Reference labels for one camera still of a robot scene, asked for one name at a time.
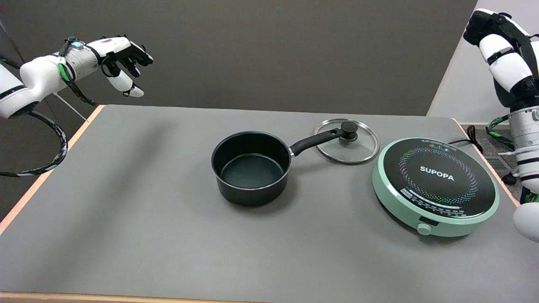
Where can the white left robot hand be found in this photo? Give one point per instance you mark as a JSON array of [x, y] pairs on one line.
[[122, 46]]

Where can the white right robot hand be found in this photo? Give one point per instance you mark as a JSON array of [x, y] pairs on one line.
[[507, 63]]

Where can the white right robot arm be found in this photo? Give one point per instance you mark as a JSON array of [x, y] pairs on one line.
[[526, 139]]

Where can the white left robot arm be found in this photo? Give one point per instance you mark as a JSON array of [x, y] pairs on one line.
[[40, 78]]

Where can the floor vent grille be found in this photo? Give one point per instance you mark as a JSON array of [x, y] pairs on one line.
[[499, 163]]

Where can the stand leg with caster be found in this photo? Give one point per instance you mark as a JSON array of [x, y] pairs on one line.
[[509, 179]]

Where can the green round induction cooker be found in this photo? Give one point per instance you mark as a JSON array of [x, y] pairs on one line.
[[438, 181]]

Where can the glass lid with black knob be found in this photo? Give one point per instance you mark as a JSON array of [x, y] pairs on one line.
[[351, 147]]

